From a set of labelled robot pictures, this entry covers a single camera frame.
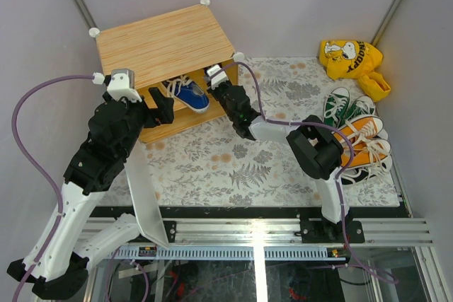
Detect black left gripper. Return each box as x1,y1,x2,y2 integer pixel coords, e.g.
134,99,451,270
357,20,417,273
117,87,174,159

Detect blue sneaker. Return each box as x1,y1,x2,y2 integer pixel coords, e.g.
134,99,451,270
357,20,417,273
162,74,210,114

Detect orange sneaker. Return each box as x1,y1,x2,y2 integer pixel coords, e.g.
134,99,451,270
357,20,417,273
340,115,383,150
341,139,391,169

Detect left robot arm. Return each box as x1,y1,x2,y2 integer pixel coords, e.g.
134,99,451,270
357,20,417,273
7,88,174,300

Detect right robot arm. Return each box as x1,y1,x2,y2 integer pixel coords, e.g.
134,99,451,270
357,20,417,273
207,81,350,243

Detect wooden shoe cabinet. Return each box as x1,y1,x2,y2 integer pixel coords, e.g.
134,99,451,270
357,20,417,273
88,0,246,144

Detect translucent white cabinet door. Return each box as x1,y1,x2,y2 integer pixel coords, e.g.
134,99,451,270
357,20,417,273
125,141,169,248

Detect green sneaker left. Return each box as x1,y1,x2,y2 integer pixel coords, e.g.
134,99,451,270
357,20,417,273
323,87,350,127

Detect green sneaker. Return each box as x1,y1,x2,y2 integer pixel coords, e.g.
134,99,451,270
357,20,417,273
343,95,376,122
323,87,350,127

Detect yellow Snoopy bag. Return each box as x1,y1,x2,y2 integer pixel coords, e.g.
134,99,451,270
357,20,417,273
319,40,391,102

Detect green sneaker right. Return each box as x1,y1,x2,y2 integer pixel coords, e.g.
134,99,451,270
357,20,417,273
343,95,376,122

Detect black white sneaker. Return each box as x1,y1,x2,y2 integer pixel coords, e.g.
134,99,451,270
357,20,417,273
341,157,393,186

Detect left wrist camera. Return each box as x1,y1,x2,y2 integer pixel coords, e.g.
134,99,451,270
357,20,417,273
107,69,142,103

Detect aluminium rail frame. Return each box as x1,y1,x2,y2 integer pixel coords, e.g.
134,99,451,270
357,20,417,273
64,204,452,301

